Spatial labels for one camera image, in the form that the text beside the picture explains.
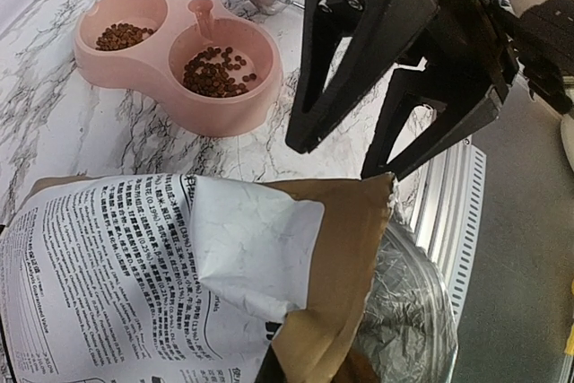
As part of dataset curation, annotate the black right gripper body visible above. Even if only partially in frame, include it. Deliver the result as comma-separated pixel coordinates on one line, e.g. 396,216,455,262
403,0,524,151

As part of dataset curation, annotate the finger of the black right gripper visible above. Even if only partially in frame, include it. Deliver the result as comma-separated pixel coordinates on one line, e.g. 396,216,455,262
361,65,498,180
285,0,439,153

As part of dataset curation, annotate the brown white dog food bag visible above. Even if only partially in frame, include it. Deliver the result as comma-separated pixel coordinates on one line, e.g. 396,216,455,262
0,170,461,383

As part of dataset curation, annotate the brown dog food kibble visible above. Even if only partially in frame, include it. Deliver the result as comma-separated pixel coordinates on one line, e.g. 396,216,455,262
94,22,261,99

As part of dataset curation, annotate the pink double pet bowl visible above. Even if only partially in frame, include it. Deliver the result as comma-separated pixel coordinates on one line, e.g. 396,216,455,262
74,0,283,137

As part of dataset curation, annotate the front aluminium frame rail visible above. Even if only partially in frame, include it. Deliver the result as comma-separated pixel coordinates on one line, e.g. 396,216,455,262
403,138,487,319

